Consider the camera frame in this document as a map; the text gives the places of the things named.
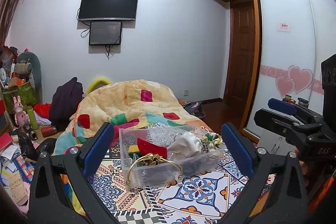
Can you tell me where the yellow green sponge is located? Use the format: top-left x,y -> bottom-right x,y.
127,144 -> 141,156

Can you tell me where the brown wooden door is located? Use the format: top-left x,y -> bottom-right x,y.
224,0 -> 255,110

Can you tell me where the green cardboard box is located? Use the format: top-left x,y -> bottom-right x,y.
2,82 -> 39,114

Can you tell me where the white wardrobe sliding door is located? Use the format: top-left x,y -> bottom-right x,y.
246,0 -> 335,136

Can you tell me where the small wall monitor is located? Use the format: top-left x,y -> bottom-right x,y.
89,21 -> 122,46

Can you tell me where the right hand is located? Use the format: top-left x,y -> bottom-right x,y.
294,149 -> 308,175

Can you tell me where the green thermos bottle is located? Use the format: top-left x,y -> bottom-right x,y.
27,106 -> 39,130

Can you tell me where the patterned bed sheet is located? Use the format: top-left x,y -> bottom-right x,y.
92,142 -> 248,223

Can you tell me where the large wall television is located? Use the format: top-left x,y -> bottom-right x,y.
78,0 -> 138,21

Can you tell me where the white suitcase with stickers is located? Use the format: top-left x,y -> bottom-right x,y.
254,104 -> 310,155

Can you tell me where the floral fabric scrunchie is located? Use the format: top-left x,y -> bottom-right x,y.
201,132 -> 224,153

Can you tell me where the red felt pouch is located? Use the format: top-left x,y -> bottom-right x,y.
137,138 -> 167,159

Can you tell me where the white drawstring pouch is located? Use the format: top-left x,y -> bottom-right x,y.
167,131 -> 203,158

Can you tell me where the yellow fluffy item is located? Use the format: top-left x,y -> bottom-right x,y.
86,77 -> 112,94

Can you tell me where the grey neck pillow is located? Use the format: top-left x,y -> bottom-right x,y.
17,52 -> 42,90

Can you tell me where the dark purple garment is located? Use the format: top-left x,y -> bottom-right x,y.
49,77 -> 84,131

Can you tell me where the pink rabbit plush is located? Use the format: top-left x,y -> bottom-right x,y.
13,96 -> 29,128

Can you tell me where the colourful patchwork blanket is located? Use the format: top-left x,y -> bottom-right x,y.
54,80 -> 211,213

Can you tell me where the clear plastic storage box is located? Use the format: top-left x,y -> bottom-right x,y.
119,123 -> 226,180

